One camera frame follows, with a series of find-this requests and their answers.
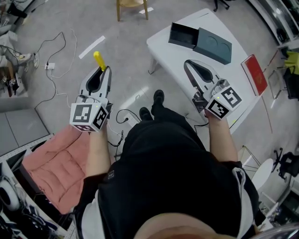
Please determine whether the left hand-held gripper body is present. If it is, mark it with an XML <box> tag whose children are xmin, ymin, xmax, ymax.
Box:
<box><xmin>69</xmin><ymin>94</ymin><xmax>114</xmax><ymax>133</ymax></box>

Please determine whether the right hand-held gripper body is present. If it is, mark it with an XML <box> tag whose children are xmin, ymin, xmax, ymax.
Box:
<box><xmin>192</xmin><ymin>78</ymin><xmax>243</xmax><ymax>120</ymax></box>

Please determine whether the yellow marker pen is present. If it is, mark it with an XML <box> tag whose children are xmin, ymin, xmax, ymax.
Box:
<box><xmin>93</xmin><ymin>51</ymin><xmax>107</xmax><ymax>70</ymax></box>

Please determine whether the dark teal box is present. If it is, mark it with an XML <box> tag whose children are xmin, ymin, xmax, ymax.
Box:
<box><xmin>168</xmin><ymin>22</ymin><xmax>233</xmax><ymax>65</ymax></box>

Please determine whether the person's right forearm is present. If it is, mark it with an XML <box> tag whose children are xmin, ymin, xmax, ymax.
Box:
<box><xmin>205</xmin><ymin>111</ymin><xmax>239</xmax><ymax>163</ymax></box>

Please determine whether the person's left forearm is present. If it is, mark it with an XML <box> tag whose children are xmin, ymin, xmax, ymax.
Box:
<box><xmin>85</xmin><ymin>123</ymin><xmax>112</xmax><ymax>178</ymax></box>

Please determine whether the white low table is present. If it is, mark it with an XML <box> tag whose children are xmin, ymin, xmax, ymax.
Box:
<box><xmin>146</xmin><ymin>8</ymin><xmax>264</xmax><ymax>135</ymax></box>

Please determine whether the person's right black shoe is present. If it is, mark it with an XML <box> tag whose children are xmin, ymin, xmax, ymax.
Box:
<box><xmin>153</xmin><ymin>89</ymin><xmax>165</xmax><ymax>107</ymax></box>

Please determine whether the person's black shoe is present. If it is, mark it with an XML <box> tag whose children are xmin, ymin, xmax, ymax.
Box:
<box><xmin>139</xmin><ymin>106</ymin><xmax>154</xmax><ymax>121</ymax></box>
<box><xmin>153</xmin><ymin>89</ymin><xmax>165</xmax><ymax>107</ymax></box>

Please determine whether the red book with gold print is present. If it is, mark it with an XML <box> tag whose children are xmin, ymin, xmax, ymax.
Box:
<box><xmin>241</xmin><ymin>54</ymin><xmax>268</xmax><ymax>97</ymax></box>

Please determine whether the white power strip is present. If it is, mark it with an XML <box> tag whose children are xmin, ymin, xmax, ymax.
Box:
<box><xmin>119</xmin><ymin>112</ymin><xmax>141</xmax><ymax>127</ymax></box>

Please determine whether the person's left black shoe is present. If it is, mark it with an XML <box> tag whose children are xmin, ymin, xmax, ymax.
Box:
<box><xmin>139</xmin><ymin>106</ymin><xmax>154</xmax><ymax>121</ymax></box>

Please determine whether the pink quilted cushion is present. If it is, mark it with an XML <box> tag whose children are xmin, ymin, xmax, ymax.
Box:
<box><xmin>22</xmin><ymin>127</ymin><xmax>94</xmax><ymax>215</ymax></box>

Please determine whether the grey cabinet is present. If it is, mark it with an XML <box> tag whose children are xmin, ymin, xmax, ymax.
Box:
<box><xmin>0</xmin><ymin>98</ymin><xmax>51</xmax><ymax>156</ymax></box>

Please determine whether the black bag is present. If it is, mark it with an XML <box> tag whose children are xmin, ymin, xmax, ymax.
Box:
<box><xmin>284</xmin><ymin>67</ymin><xmax>299</xmax><ymax>101</ymax></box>

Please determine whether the black office chair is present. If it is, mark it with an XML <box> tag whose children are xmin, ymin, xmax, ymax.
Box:
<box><xmin>213</xmin><ymin>0</ymin><xmax>232</xmax><ymax>13</ymax></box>
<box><xmin>272</xmin><ymin>148</ymin><xmax>299</xmax><ymax>180</ymax></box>

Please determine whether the yellow-green cloth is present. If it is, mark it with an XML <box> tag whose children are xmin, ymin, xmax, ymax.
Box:
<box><xmin>284</xmin><ymin>51</ymin><xmax>299</xmax><ymax>69</ymax></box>

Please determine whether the round wooden side table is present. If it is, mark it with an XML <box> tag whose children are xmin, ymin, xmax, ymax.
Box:
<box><xmin>116</xmin><ymin>0</ymin><xmax>149</xmax><ymax>22</ymax></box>

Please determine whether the white round stool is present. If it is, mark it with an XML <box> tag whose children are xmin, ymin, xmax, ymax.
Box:
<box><xmin>251</xmin><ymin>158</ymin><xmax>274</xmax><ymax>194</ymax></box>

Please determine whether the long white shelving unit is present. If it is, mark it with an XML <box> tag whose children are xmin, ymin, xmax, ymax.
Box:
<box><xmin>247</xmin><ymin>0</ymin><xmax>299</xmax><ymax>47</ymax></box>

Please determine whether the person's torso in black clothing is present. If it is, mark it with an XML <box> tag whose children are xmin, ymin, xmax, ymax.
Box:
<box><xmin>74</xmin><ymin>102</ymin><xmax>266</xmax><ymax>239</ymax></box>

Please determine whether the white cluttered shelf rack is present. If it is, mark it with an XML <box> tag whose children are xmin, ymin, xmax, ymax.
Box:
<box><xmin>0</xmin><ymin>134</ymin><xmax>78</xmax><ymax>239</ymax></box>

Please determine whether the person's face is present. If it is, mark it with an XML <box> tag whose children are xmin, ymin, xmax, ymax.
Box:
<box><xmin>134</xmin><ymin>212</ymin><xmax>234</xmax><ymax>239</ymax></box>

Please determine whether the right hand-held gripper black cable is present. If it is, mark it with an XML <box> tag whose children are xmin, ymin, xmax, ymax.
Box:
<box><xmin>193</xmin><ymin>122</ymin><xmax>210</xmax><ymax>131</ymax></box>

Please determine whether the hand-held gripper black cable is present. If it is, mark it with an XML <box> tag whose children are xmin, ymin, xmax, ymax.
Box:
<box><xmin>107</xmin><ymin>130</ymin><xmax>124</xmax><ymax>162</ymax></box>
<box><xmin>193</xmin><ymin>122</ymin><xmax>210</xmax><ymax>131</ymax></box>

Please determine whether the black power strip cable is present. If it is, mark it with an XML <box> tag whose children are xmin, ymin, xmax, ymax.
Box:
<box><xmin>116</xmin><ymin>109</ymin><xmax>141</xmax><ymax>124</ymax></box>

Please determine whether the thin white floor cable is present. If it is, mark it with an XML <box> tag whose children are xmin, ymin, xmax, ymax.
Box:
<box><xmin>50</xmin><ymin>28</ymin><xmax>78</xmax><ymax>79</ymax></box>

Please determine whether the left hand-held gripper black cable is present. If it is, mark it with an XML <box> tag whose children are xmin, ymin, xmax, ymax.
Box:
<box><xmin>107</xmin><ymin>130</ymin><xmax>124</xmax><ymax>162</ymax></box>

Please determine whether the long black floor cable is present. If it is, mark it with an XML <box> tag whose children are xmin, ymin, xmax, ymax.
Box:
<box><xmin>34</xmin><ymin>31</ymin><xmax>67</xmax><ymax>110</ymax></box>

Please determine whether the metal frame chair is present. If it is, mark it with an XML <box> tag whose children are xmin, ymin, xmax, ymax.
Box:
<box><xmin>268</xmin><ymin>66</ymin><xmax>290</xmax><ymax>100</ymax></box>

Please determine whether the gold wire frame stand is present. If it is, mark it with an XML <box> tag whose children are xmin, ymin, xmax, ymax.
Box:
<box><xmin>238</xmin><ymin>145</ymin><xmax>261</xmax><ymax>172</ymax></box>

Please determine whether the perforated metal rail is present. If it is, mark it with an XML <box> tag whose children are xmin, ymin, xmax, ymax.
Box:
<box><xmin>0</xmin><ymin>134</ymin><xmax>55</xmax><ymax>162</ymax></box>

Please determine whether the white ring-shaped device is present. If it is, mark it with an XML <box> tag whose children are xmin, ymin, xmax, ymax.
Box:
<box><xmin>0</xmin><ymin>179</ymin><xmax>21</xmax><ymax>211</ymax></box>

